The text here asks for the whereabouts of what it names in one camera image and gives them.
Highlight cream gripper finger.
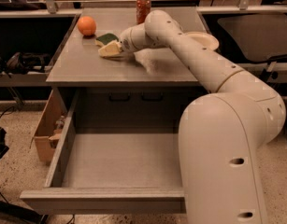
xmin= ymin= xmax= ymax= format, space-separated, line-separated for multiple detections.
xmin=98 ymin=41 xmax=122 ymax=58

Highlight red soda can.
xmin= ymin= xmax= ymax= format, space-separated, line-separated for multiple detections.
xmin=136 ymin=0 xmax=151 ymax=24

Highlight black right drawer handle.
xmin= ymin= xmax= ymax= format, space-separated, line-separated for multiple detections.
xmin=141 ymin=92 xmax=164 ymax=102

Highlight orange fruit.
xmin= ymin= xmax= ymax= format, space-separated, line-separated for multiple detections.
xmin=77 ymin=16 xmax=96 ymax=36

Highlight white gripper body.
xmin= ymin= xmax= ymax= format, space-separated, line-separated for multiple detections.
xmin=120 ymin=26 xmax=143 ymax=52

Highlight left grey shelf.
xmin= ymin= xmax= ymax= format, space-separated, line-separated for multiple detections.
xmin=0 ymin=10 xmax=79 ymax=87

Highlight black left drawer handle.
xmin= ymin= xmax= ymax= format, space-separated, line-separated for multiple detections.
xmin=108 ymin=93 xmax=131 ymax=102

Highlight black headphones on shelf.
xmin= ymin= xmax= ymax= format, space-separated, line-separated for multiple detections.
xmin=0 ymin=52 xmax=51 ymax=75

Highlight white bowl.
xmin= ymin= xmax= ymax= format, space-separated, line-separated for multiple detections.
xmin=186 ymin=32 xmax=219 ymax=51

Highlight black drawer handle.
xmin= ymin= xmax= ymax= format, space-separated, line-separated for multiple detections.
xmin=141 ymin=92 xmax=164 ymax=102
xmin=108 ymin=93 xmax=131 ymax=102

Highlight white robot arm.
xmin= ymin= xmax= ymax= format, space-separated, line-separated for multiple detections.
xmin=98 ymin=10 xmax=286 ymax=224

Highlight open grey top drawer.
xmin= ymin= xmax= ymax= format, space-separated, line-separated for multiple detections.
xmin=21 ymin=91 xmax=188 ymax=215

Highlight cardboard box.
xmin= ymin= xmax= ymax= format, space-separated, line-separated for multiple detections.
xmin=33 ymin=91 xmax=66 ymax=162

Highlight green yellow sponge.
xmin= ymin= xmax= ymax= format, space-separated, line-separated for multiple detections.
xmin=95 ymin=33 xmax=119 ymax=47

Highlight grey cabinet with counter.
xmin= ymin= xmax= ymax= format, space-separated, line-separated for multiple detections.
xmin=45 ymin=7 xmax=212 ymax=133

